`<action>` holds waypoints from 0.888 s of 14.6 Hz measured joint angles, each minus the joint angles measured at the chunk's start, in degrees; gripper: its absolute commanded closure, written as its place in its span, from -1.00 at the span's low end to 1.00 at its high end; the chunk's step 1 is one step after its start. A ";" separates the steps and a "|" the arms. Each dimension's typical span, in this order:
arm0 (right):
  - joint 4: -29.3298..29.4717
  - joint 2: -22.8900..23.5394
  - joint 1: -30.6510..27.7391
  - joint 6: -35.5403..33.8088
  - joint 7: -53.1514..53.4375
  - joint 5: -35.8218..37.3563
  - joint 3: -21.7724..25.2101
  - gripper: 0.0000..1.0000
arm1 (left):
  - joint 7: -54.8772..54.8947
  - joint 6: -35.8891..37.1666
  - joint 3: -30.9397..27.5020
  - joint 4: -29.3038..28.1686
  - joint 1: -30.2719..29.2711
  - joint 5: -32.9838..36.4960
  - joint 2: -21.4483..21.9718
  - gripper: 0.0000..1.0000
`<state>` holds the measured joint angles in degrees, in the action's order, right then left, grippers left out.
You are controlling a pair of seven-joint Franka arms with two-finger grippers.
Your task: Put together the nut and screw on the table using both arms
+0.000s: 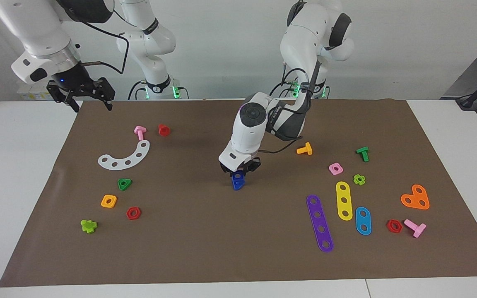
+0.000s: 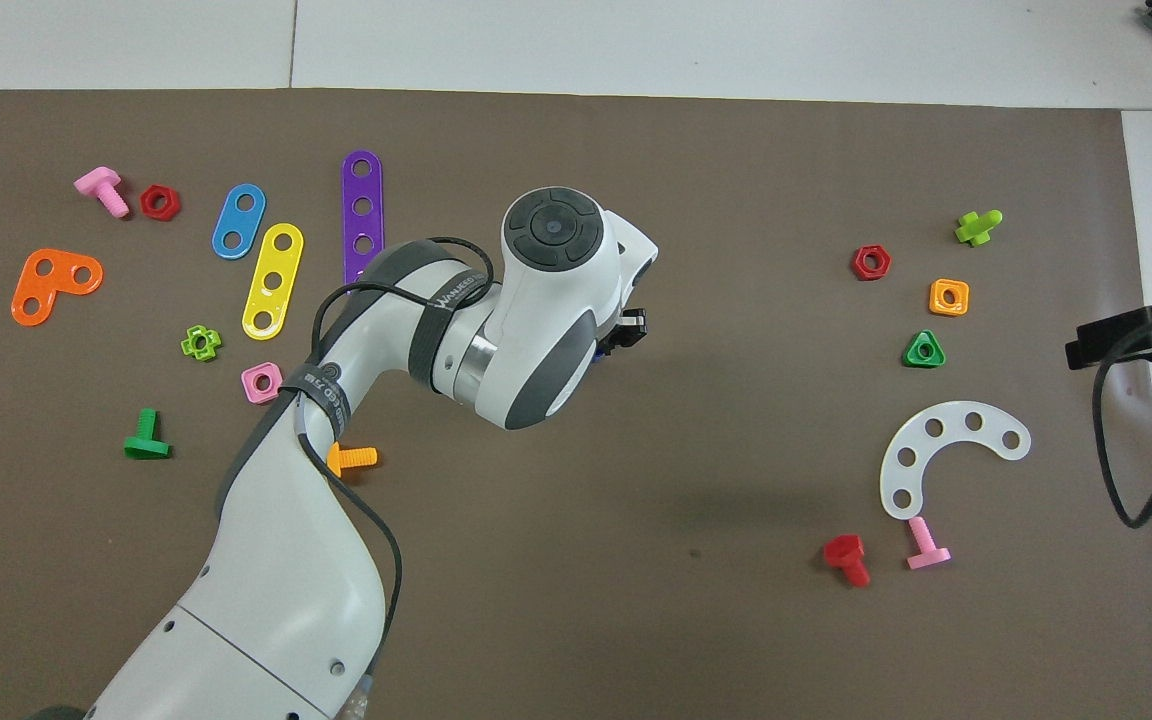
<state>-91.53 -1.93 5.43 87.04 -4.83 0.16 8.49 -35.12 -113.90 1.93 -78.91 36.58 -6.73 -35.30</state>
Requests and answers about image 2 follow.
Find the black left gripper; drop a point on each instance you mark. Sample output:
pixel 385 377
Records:
pixel 628 335

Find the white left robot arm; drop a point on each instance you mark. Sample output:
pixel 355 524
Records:
pixel 276 560

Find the orange square plastic nut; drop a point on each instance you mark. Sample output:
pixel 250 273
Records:
pixel 936 298

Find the lime green cross-head screw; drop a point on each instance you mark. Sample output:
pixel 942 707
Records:
pixel 976 230

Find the green triangle plastic nut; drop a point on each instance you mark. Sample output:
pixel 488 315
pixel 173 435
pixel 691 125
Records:
pixel 911 356

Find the red hexagon plastic nut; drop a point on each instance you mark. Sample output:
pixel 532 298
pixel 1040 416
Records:
pixel 858 263
pixel 148 203

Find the small pink plastic screw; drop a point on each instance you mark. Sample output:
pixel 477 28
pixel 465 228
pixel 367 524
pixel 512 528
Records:
pixel 926 550

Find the orange plastic screw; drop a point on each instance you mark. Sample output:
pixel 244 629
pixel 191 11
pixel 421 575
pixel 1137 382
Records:
pixel 356 458

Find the red plastic screw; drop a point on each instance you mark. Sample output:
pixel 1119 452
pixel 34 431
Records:
pixel 844 552

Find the pink square plastic nut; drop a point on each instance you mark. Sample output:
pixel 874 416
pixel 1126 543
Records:
pixel 249 385

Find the lime green cross nut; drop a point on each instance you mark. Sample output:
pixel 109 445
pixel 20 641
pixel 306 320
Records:
pixel 186 344

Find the green plastic screw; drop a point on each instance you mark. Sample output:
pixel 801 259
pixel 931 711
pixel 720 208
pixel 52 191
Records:
pixel 146 440

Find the large pink plastic screw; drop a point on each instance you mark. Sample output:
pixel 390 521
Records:
pixel 101 185

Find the brown table mat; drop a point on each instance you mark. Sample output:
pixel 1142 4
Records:
pixel 686 450

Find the white curved five-hole plate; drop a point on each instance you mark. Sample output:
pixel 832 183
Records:
pixel 954 422

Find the purple four-hole strip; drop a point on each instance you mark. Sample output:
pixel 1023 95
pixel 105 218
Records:
pixel 362 188

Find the yellow three-hole strip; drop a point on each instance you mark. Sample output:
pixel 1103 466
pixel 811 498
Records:
pixel 278 262

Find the blue two-hole strip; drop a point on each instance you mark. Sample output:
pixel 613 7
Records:
pixel 239 222

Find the orange heart three-hole plate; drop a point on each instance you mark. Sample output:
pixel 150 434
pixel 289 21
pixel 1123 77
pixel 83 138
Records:
pixel 54 288

